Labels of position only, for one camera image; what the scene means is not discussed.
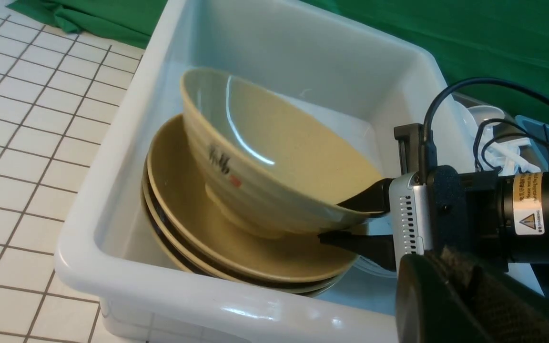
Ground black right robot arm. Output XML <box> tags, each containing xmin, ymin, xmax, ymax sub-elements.
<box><xmin>319</xmin><ymin>166</ymin><xmax>549</xmax><ymax>272</ymax></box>

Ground green backdrop cloth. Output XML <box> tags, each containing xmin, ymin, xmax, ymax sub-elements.
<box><xmin>8</xmin><ymin>0</ymin><xmax>549</xmax><ymax>97</ymax></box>

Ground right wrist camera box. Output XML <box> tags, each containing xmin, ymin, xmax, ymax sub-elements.
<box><xmin>388</xmin><ymin>123</ymin><xmax>434</xmax><ymax>265</ymax></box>

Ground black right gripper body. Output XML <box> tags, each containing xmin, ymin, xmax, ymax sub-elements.
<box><xmin>427</xmin><ymin>165</ymin><xmax>509</xmax><ymax>267</ymax></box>

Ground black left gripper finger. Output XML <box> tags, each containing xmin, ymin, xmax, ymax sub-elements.
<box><xmin>395</xmin><ymin>248</ymin><xmax>549</xmax><ymax>343</ymax></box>

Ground large white plastic tub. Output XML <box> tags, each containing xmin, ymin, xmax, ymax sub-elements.
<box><xmin>55</xmin><ymin>0</ymin><xmax>447</xmax><ymax>343</ymax></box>

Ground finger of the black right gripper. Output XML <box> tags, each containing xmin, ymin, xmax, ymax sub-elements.
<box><xmin>338</xmin><ymin>178</ymin><xmax>394</xmax><ymax>215</ymax></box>
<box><xmin>318</xmin><ymin>231</ymin><xmax>397</xmax><ymax>272</ymax></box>

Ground lower stacked beige bowls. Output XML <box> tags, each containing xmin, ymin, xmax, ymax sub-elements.
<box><xmin>141</xmin><ymin>164</ymin><xmax>348</xmax><ymax>297</ymax></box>

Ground pile of white spoons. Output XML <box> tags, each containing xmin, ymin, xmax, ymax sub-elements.
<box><xmin>463</xmin><ymin>106</ymin><xmax>542</xmax><ymax>176</ymax></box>

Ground grey plastic spoon bin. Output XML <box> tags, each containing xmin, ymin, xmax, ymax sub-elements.
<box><xmin>455</xmin><ymin>101</ymin><xmax>542</xmax><ymax>176</ymax></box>

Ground top stacked beige bowl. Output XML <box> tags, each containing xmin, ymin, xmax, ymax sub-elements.
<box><xmin>146</xmin><ymin>114</ymin><xmax>358</xmax><ymax>284</ymax></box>

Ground beige noodle bowl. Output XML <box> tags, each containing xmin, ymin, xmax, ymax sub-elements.
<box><xmin>180</xmin><ymin>67</ymin><xmax>383</xmax><ymax>239</ymax></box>

